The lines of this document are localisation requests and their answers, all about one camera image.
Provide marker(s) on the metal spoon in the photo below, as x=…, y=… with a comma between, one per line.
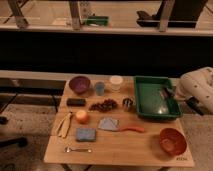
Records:
x=69, y=149

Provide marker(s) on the yellow orange apple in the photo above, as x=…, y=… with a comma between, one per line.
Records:
x=82, y=116

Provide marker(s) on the blue grey cloth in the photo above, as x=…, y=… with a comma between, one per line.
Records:
x=108, y=124

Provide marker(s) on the green box on shelf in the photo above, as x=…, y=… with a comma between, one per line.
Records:
x=97, y=20

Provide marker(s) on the bunch of red grapes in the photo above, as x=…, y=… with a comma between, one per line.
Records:
x=105, y=106

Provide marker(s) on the purple bowl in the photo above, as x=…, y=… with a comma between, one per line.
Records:
x=79, y=84

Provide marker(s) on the white plastic cup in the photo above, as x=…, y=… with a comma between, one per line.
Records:
x=116, y=82

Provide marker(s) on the blue plastic cup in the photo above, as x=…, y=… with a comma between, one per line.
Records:
x=99, y=88

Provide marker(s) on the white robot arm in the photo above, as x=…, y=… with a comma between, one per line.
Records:
x=197, y=84

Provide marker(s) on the orange carrot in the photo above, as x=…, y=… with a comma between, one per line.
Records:
x=132, y=128

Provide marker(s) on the blue sponge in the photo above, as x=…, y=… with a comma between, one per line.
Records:
x=85, y=134

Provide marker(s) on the green plastic tray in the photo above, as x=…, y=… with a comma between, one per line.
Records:
x=149, y=102

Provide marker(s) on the black rectangular block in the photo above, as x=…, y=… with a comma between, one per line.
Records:
x=76, y=102

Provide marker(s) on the orange red bowl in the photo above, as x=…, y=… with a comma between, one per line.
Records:
x=172, y=141

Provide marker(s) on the small metal cup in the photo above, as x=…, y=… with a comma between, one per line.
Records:
x=127, y=104

